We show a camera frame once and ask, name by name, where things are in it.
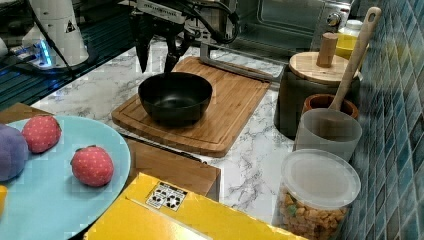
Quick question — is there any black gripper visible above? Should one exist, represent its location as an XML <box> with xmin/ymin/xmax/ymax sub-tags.
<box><xmin>129</xmin><ymin>0</ymin><xmax>200</xmax><ymax>73</ymax></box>

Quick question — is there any black bowl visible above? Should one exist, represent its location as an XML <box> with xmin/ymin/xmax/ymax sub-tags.
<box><xmin>138</xmin><ymin>72</ymin><xmax>213</xmax><ymax>126</ymax></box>

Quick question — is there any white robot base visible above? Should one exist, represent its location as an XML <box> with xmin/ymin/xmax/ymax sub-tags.
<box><xmin>9</xmin><ymin>0</ymin><xmax>98</xmax><ymax>74</ymax></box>

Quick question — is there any wooden cutting board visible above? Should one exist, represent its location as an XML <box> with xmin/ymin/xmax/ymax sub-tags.
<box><xmin>111</xmin><ymin>57</ymin><xmax>270</xmax><ymax>157</ymax></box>

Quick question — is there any stainless steel toaster oven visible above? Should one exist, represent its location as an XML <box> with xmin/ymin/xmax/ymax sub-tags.
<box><xmin>199</xmin><ymin>0</ymin><xmax>354</xmax><ymax>83</ymax></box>

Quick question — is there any red plush strawberry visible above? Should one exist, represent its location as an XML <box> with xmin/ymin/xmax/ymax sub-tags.
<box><xmin>22</xmin><ymin>115</ymin><xmax>62</xmax><ymax>154</ymax></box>
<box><xmin>70</xmin><ymin>145</ymin><xmax>114</xmax><ymax>187</ymax></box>

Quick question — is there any black canister with wooden lid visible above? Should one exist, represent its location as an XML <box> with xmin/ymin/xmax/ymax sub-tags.
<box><xmin>274</xmin><ymin>33</ymin><xmax>348</xmax><ymax>139</ymax></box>

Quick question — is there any brown ceramic utensil cup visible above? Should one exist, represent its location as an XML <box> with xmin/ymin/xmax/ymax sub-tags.
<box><xmin>301</xmin><ymin>93</ymin><xmax>361</xmax><ymax>120</ymax></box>

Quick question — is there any yellow cereal box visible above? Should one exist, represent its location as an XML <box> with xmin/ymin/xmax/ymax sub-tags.
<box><xmin>84</xmin><ymin>174</ymin><xmax>306</xmax><ymax>240</ymax></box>

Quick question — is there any yellow mug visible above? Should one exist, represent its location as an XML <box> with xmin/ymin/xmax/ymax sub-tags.
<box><xmin>335</xmin><ymin>33</ymin><xmax>357</xmax><ymax>60</ymax></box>

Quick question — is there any purple plush fruit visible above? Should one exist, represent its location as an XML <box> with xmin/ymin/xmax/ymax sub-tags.
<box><xmin>0</xmin><ymin>124</ymin><xmax>29</xmax><ymax>181</ymax></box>

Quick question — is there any frosted plastic cup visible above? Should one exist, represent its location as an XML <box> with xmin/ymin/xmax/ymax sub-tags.
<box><xmin>294</xmin><ymin>108</ymin><xmax>362</xmax><ymax>161</ymax></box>

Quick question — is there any white-capped bottle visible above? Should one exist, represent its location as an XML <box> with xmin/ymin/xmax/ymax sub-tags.
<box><xmin>338</xmin><ymin>19</ymin><xmax>363</xmax><ymax>37</ymax></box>

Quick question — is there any wooden spoon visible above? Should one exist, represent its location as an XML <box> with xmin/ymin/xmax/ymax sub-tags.
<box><xmin>328</xmin><ymin>7</ymin><xmax>382</xmax><ymax>112</ymax></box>

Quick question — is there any yellow plush fruit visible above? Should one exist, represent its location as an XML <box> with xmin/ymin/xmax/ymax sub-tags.
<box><xmin>0</xmin><ymin>185</ymin><xmax>8</xmax><ymax>217</ymax></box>

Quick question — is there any plastic jar of snacks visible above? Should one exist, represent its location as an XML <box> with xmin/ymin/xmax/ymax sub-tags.
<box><xmin>272</xmin><ymin>149</ymin><xmax>361</xmax><ymax>240</ymax></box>

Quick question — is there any black cable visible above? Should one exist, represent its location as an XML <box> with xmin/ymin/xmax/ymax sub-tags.
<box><xmin>25</xmin><ymin>0</ymin><xmax>74</xmax><ymax>79</ymax></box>

